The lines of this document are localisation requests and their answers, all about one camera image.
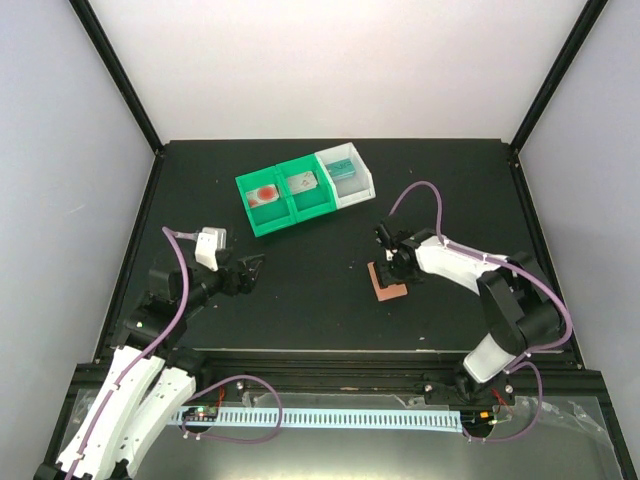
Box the right black frame post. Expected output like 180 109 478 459
510 0 608 153

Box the right electronics board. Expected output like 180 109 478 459
460 410 513 428

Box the pink leather card holder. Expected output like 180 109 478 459
367 262 408 302

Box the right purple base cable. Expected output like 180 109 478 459
462 360 545 445

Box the teal credit card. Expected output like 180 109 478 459
326 158 356 181

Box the silver pagoda credit card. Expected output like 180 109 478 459
286 171 318 195

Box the left black frame post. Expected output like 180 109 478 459
69 0 164 155

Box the black frame post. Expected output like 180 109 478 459
69 0 164 155
510 0 608 153

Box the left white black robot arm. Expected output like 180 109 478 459
34 254 264 479

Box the left electronics board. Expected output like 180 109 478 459
182 406 218 422

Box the white bin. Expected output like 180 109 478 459
314 142 376 209

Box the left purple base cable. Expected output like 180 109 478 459
179 374 284 445

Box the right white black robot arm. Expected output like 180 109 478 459
369 216 571 404

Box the electronics board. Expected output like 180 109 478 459
460 410 513 428
182 406 218 422

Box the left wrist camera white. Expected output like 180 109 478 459
194 227 227 272

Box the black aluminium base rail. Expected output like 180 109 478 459
74 349 606 401

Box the white slotted cable duct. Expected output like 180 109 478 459
167 407 462 433

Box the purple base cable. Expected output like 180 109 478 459
462 360 545 445
179 374 284 445

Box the green bin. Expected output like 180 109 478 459
235 166 295 237
276 154 336 223

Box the middle green bin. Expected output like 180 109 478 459
276 154 336 223

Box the red white credit card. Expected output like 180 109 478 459
245 184 280 208

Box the left green bin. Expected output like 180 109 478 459
235 166 295 237

